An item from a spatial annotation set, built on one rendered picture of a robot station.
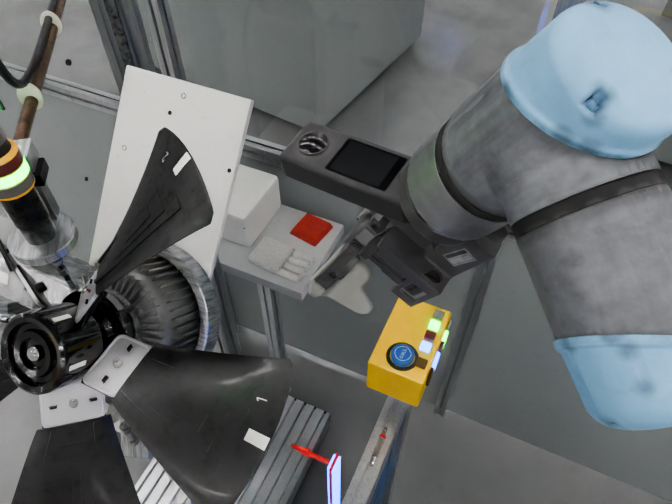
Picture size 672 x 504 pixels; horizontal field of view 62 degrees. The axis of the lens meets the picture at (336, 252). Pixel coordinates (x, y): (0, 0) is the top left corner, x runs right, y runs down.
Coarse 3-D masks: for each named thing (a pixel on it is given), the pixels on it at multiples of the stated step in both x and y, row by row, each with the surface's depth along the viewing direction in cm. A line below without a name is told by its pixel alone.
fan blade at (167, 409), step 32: (160, 352) 83; (192, 352) 83; (128, 384) 80; (160, 384) 80; (192, 384) 79; (224, 384) 79; (256, 384) 78; (288, 384) 77; (128, 416) 77; (160, 416) 77; (192, 416) 77; (224, 416) 76; (256, 416) 76; (160, 448) 75; (192, 448) 75; (224, 448) 75; (256, 448) 74; (192, 480) 74; (224, 480) 73
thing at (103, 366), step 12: (120, 336) 85; (108, 348) 84; (120, 348) 84; (132, 348) 84; (144, 348) 84; (108, 360) 83; (132, 360) 83; (96, 372) 82; (108, 372) 82; (120, 372) 82; (96, 384) 80; (108, 384) 80; (120, 384) 80
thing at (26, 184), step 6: (30, 174) 55; (24, 180) 54; (30, 180) 55; (18, 186) 54; (24, 186) 54; (30, 186) 55; (0, 192) 53; (6, 192) 53; (12, 192) 54; (18, 192) 54; (24, 192) 54; (0, 198) 54; (6, 198) 54
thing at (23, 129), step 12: (60, 0) 78; (60, 12) 76; (48, 36) 71; (48, 48) 70; (48, 60) 69; (36, 72) 66; (36, 84) 65; (24, 108) 61; (36, 108) 63; (24, 120) 60; (24, 132) 59
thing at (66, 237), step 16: (32, 144) 58; (32, 160) 58; (48, 192) 61; (48, 208) 61; (64, 224) 62; (16, 240) 60; (64, 240) 60; (16, 256) 59; (32, 256) 59; (48, 256) 59
